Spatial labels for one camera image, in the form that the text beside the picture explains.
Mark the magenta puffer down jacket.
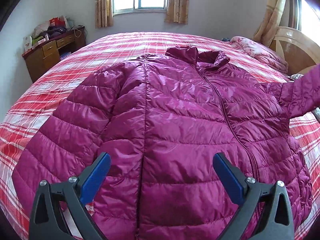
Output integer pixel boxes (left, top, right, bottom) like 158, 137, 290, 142
12, 47, 319, 239

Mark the pile of clothes on desk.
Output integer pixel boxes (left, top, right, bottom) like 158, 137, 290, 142
31, 21, 67, 39

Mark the red plaid bed sheet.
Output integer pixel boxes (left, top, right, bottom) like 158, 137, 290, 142
1, 33, 319, 239

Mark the striped pillow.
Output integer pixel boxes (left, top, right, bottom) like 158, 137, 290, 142
287, 73, 304, 81

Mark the brown wooden desk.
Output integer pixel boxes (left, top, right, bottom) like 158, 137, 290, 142
22, 25, 87, 83

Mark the pink floral folded quilt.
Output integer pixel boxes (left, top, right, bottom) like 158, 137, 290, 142
231, 36, 289, 74

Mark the cream wooden headboard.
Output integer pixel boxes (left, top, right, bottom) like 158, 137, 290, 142
270, 27, 320, 75

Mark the white packet on desk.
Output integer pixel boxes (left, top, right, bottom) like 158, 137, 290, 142
23, 36, 33, 51

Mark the red bag on desk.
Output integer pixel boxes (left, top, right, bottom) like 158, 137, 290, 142
49, 16, 66, 28

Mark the side window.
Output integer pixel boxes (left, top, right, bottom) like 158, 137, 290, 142
288, 0, 319, 44

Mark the left beige window curtain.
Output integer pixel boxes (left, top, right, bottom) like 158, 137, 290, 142
95, 0, 113, 29

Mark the beige side window curtain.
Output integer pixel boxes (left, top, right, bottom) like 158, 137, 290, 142
253, 0, 286, 47

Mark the right beige window curtain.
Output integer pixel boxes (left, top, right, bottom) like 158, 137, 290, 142
165, 0, 189, 24

